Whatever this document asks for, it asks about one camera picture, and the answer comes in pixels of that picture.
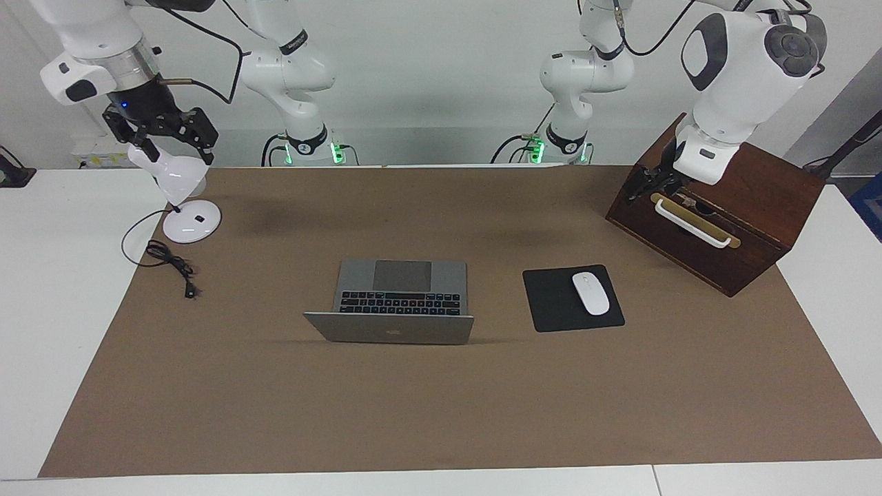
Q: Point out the brown table mat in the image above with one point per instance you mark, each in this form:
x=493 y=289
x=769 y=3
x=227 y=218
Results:
x=275 y=413

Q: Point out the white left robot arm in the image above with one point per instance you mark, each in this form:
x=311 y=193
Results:
x=737 y=69

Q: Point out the white computer mouse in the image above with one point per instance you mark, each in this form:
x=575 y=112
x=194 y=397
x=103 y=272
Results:
x=591 y=294

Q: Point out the silver laptop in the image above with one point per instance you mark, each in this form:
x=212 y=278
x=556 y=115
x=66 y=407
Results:
x=400 y=303

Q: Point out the white desk lamp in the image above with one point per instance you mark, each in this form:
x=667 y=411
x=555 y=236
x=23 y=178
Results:
x=191 y=224

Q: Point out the black stand pole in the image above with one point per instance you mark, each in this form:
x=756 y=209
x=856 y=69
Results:
x=854 y=141

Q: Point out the dark brown wooden box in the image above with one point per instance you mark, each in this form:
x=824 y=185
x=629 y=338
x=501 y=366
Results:
x=744 y=179

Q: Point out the white power strip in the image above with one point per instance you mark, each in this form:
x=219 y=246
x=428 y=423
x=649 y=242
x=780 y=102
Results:
x=96 y=158

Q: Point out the black clamp mount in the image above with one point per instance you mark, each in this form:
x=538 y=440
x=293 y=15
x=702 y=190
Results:
x=14 y=176

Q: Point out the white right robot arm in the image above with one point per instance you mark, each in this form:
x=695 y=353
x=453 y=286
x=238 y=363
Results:
x=89 y=27

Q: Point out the blue bin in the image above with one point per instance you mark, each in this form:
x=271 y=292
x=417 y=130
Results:
x=872 y=203

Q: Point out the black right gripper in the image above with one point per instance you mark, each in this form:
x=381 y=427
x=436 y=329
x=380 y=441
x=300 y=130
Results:
x=145 y=107

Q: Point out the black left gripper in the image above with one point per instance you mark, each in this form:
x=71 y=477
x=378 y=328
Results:
x=665 y=178

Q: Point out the black mouse pad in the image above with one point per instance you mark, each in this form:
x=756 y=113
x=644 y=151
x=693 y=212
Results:
x=551 y=303

